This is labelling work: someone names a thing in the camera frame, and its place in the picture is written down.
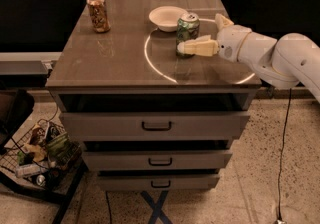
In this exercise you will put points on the bottom grey drawer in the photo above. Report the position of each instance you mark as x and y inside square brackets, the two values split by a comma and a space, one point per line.
[154, 182]

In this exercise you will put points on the black wire basket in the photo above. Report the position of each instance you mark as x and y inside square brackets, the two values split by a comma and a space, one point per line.
[31, 149]

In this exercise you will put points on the top grey drawer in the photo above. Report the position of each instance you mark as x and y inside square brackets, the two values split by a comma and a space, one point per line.
[154, 126]

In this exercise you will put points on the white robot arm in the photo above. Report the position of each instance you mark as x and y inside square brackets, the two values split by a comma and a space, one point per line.
[283, 63]

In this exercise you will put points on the orange brown soda can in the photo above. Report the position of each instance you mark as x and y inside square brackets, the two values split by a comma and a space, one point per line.
[98, 14]

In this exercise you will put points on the clear plastic bottle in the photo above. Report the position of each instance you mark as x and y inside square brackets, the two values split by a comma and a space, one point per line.
[30, 170]

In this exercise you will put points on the middle grey drawer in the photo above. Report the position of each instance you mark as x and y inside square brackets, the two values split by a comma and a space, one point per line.
[156, 160]

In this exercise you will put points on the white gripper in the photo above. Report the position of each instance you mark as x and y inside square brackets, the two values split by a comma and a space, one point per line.
[231, 42]

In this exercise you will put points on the grey drawer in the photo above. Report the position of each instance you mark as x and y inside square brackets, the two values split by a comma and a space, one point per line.
[154, 182]
[156, 160]
[154, 126]

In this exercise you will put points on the green snack bag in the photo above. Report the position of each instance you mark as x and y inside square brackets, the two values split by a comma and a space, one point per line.
[57, 147]

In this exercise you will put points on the white paper bowl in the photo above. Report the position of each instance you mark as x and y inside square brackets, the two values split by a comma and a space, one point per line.
[166, 17]

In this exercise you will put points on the green soda can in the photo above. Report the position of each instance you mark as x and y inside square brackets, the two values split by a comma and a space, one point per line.
[187, 27]

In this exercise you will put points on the grey drawer cabinet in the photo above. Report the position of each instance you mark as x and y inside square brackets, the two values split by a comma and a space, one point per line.
[134, 68]

